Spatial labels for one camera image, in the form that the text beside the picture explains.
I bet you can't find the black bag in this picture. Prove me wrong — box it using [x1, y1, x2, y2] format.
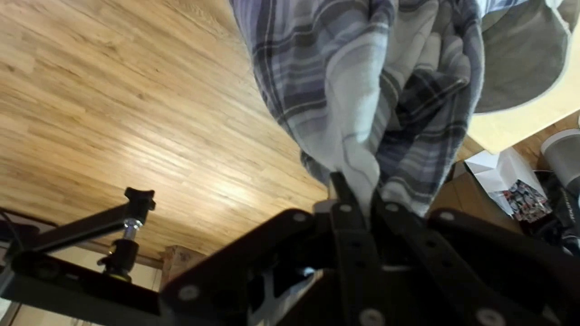
[532, 169, 580, 256]

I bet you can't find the blue white plaid shirt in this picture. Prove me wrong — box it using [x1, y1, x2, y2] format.
[228, 0, 545, 220]

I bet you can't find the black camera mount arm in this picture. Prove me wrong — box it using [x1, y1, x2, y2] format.
[0, 186, 162, 326]

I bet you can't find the white printed paper bag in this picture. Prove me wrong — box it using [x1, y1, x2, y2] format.
[463, 146, 554, 224]

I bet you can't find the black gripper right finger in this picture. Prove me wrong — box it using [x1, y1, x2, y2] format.
[367, 189, 580, 326]

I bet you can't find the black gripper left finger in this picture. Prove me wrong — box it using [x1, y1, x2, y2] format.
[157, 169, 389, 326]

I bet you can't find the light wooden table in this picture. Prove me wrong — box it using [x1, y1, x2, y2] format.
[467, 55, 580, 155]

